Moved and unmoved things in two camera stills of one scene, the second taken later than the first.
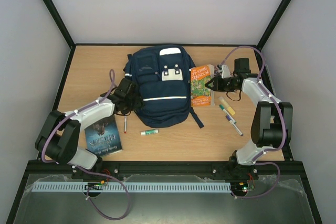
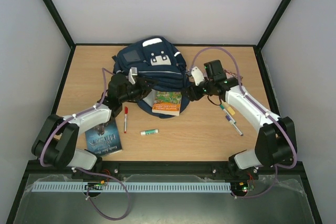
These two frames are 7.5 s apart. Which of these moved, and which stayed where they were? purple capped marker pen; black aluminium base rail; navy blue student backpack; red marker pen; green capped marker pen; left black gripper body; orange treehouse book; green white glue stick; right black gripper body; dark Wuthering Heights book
Moved: orange treehouse book; navy blue student backpack; right black gripper body; left black gripper body
Stayed: dark Wuthering Heights book; red marker pen; black aluminium base rail; purple capped marker pen; green capped marker pen; green white glue stick
